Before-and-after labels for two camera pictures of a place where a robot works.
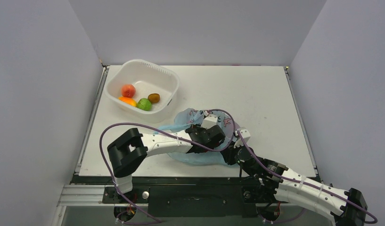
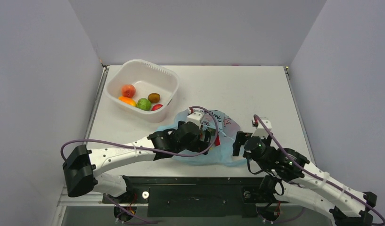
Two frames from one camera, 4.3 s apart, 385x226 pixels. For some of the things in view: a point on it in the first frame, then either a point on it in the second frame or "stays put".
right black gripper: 229,155 → 238,142
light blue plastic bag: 184,118 stays put
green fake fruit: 144,104 stays put
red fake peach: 128,91 stays put
